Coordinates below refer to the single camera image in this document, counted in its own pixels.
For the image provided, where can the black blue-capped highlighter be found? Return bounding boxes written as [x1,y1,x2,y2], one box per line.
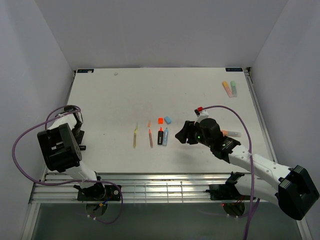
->
[79,145,87,151]

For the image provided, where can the pastel blue highlighter cap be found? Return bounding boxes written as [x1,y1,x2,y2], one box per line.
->
[164,116,172,124]

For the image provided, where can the black orange-capped highlighter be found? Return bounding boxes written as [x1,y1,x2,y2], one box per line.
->
[157,127,164,145]

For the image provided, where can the pastel coral highlighter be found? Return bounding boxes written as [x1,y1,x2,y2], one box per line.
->
[221,130,242,137]

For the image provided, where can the orange highlighter cap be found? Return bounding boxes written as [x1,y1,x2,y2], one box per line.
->
[157,118,164,125]

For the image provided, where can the thin orange highlighter pen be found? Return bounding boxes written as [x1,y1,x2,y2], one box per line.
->
[148,128,154,148]

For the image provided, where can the thin yellow highlighter pen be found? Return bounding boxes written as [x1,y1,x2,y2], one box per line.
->
[133,128,138,149]

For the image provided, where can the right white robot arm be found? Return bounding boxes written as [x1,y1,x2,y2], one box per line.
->
[175,118,320,221]

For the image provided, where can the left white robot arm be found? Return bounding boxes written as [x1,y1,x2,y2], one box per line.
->
[37,105,105,199]

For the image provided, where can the pastel orange highlighter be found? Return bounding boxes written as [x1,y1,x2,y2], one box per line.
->
[222,81,233,98]

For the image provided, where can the pastel green highlighter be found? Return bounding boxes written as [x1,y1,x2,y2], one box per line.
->
[230,80,238,98]

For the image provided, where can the left blue corner label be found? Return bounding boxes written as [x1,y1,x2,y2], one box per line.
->
[76,68,94,74]

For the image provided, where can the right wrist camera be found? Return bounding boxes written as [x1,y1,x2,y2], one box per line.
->
[195,110,209,123]

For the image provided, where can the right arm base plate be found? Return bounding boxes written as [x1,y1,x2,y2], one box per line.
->
[205,184,251,201]

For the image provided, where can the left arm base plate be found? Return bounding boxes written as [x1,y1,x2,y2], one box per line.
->
[76,185,122,202]

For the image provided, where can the aluminium frame rails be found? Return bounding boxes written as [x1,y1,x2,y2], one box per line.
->
[28,172,301,205]

